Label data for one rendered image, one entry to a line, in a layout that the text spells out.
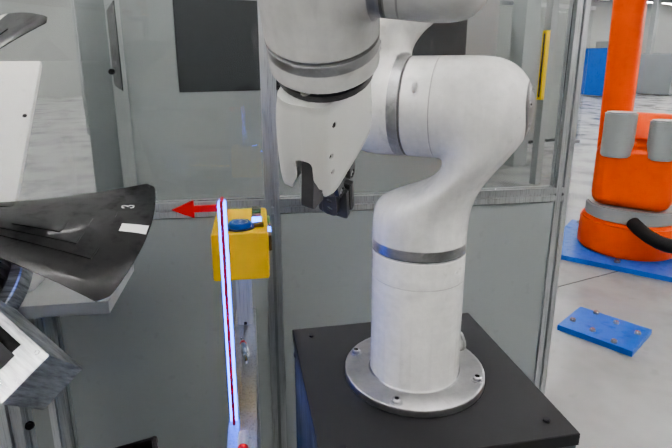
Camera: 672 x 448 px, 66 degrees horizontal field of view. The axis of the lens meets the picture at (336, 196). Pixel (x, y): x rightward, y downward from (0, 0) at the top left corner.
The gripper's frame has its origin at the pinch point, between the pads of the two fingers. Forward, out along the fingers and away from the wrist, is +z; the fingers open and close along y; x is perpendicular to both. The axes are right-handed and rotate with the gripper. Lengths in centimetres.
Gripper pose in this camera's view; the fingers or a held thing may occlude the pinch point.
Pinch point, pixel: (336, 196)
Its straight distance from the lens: 51.4
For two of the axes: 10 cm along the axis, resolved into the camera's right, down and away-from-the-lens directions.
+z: 0.6, 6.5, 7.6
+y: -4.2, 7.1, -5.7
